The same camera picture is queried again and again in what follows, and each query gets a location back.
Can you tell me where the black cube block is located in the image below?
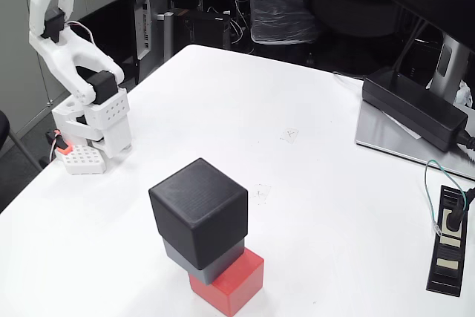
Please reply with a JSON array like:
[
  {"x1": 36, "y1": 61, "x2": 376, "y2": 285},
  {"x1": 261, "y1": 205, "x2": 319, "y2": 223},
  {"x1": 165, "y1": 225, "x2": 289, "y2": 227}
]
[{"x1": 148, "y1": 157, "x2": 249, "y2": 272}]

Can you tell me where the grey cube block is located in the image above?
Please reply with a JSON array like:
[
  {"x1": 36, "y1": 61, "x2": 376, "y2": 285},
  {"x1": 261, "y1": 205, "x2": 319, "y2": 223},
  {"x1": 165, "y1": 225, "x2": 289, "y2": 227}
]
[{"x1": 162, "y1": 235, "x2": 246, "y2": 285}]

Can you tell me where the black flat panel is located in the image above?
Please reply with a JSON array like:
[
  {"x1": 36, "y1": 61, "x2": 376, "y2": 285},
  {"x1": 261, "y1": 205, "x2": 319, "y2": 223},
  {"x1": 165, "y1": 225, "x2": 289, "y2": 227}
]
[{"x1": 70, "y1": 0, "x2": 137, "y2": 91}]

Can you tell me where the black desktop computer case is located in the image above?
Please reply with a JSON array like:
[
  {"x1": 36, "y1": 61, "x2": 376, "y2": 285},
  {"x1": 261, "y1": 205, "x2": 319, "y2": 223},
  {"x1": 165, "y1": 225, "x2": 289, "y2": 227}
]
[{"x1": 128, "y1": 0, "x2": 168, "y2": 86}]

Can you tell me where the black computer tower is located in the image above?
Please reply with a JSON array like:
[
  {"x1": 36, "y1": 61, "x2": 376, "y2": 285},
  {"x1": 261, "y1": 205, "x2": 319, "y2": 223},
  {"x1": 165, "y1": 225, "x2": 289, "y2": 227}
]
[{"x1": 177, "y1": 7, "x2": 233, "y2": 50}]

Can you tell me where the plastic-wrapped black bin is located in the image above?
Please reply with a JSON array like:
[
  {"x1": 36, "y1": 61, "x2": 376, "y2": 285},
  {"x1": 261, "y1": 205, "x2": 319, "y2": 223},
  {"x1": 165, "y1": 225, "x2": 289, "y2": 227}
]
[{"x1": 243, "y1": 0, "x2": 320, "y2": 45}]

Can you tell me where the orange connector clip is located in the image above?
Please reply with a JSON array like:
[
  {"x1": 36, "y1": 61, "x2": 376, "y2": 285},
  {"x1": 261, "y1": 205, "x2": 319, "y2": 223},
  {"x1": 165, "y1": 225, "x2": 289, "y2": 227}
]
[{"x1": 55, "y1": 129, "x2": 73, "y2": 155}]

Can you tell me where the black chair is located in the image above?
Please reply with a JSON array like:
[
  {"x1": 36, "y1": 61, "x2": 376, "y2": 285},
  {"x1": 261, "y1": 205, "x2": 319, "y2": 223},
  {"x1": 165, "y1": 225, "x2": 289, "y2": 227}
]
[{"x1": 0, "y1": 108, "x2": 44, "y2": 173}]

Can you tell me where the white perforated clamp base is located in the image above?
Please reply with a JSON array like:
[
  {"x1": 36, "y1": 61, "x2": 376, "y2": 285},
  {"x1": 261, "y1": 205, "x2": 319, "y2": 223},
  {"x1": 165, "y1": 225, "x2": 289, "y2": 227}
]
[{"x1": 61, "y1": 144, "x2": 108, "y2": 176}]

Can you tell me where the silver monitor stand base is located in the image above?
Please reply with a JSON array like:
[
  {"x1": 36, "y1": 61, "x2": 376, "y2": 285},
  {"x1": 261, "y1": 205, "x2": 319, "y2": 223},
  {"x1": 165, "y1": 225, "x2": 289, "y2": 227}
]
[{"x1": 355, "y1": 99, "x2": 475, "y2": 180}]

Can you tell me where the black power adapter brick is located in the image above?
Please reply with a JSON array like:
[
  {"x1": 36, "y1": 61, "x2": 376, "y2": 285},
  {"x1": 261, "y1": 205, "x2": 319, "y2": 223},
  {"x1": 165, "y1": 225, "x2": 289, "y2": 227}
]
[{"x1": 361, "y1": 66, "x2": 469, "y2": 153}]

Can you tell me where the red cube block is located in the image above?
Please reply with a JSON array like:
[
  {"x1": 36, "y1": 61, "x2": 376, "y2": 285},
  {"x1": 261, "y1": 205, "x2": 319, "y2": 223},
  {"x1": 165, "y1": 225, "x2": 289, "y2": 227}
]
[{"x1": 188, "y1": 248, "x2": 266, "y2": 317}]

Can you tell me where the silver monitor stand neck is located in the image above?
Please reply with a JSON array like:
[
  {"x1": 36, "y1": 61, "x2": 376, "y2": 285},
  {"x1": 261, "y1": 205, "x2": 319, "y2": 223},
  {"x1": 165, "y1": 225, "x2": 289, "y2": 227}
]
[{"x1": 426, "y1": 30, "x2": 471, "y2": 105}]

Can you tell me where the crumpled white plastic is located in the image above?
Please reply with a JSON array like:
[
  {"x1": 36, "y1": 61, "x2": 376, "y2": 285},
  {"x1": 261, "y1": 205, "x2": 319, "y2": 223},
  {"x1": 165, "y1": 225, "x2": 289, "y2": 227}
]
[{"x1": 454, "y1": 79, "x2": 475, "y2": 108}]

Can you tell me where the black power plug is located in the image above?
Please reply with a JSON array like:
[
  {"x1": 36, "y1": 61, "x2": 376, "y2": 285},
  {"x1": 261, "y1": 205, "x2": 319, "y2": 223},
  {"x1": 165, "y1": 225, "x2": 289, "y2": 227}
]
[{"x1": 445, "y1": 186, "x2": 475, "y2": 232}]

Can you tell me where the black table power strip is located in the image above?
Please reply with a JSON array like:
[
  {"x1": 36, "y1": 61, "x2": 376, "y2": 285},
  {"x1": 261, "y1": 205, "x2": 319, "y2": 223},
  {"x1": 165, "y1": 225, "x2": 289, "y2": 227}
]
[{"x1": 425, "y1": 184, "x2": 472, "y2": 298}]

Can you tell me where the silver metal post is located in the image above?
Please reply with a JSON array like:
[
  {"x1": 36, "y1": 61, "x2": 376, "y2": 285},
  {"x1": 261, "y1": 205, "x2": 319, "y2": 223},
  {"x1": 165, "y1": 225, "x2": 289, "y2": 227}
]
[{"x1": 157, "y1": 12, "x2": 174, "y2": 62}]

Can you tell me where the black adapter power cable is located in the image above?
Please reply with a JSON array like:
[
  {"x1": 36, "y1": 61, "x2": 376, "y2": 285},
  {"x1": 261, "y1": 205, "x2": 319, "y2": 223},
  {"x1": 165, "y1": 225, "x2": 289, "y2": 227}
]
[{"x1": 454, "y1": 129, "x2": 475, "y2": 164}]

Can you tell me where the green thin cable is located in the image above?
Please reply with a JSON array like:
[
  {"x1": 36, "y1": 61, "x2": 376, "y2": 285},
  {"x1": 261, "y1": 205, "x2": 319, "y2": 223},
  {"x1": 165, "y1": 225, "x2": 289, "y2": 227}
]
[{"x1": 424, "y1": 159, "x2": 467, "y2": 236}]

